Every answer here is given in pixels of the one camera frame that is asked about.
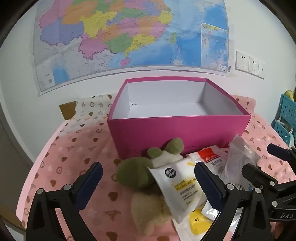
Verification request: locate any colourful wall map poster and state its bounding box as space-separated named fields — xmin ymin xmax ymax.
xmin=32 ymin=0 xmax=232 ymax=96

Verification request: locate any white yellow wet wipes pack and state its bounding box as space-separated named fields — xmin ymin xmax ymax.
xmin=172 ymin=209 xmax=215 ymax=241
xmin=148 ymin=160 xmax=208 ymax=224

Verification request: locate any pink cardboard box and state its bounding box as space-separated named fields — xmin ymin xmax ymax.
xmin=107 ymin=78 xmax=252 ymax=160

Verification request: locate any green white frog plush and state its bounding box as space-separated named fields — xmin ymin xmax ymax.
xmin=116 ymin=137 xmax=185 ymax=189

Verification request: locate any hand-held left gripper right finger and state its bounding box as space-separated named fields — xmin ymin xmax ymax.
xmin=194 ymin=162 xmax=275 ymax=241

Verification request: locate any pink printed blanket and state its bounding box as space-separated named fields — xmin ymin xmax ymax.
xmin=15 ymin=94 xmax=296 ymax=241

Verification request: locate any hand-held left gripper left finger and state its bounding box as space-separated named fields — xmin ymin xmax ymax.
xmin=25 ymin=162 xmax=103 ymax=241

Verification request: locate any brown cardboard piece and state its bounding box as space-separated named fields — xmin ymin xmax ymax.
xmin=59 ymin=101 xmax=78 ymax=121

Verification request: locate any beige bear plush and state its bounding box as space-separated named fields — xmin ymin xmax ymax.
xmin=131 ymin=191 xmax=178 ymax=237

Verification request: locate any white star print cloth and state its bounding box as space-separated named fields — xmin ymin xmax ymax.
xmin=59 ymin=94 xmax=116 ymax=135

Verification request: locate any white red label packet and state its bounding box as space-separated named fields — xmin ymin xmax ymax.
xmin=187 ymin=145 xmax=228 ymax=176

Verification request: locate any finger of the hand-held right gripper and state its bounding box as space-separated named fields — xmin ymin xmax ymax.
xmin=267 ymin=144 xmax=296 ymax=161
xmin=242 ymin=163 xmax=296 ymax=209

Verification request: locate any blue perforated plastic rack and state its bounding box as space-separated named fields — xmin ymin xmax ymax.
xmin=270 ymin=93 xmax=296 ymax=149

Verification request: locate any white wall switch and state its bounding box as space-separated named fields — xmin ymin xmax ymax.
xmin=257 ymin=60 xmax=266 ymax=79

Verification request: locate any clear plastic bag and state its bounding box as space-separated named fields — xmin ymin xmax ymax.
xmin=218 ymin=134 xmax=260 ymax=186

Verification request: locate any white wall socket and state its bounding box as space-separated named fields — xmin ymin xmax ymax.
xmin=235 ymin=50 xmax=250 ymax=72
xmin=248 ymin=56 xmax=260 ymax=75

